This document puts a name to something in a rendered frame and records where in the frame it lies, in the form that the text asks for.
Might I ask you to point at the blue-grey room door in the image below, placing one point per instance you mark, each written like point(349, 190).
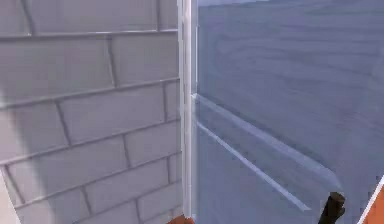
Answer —
point(286, 83)

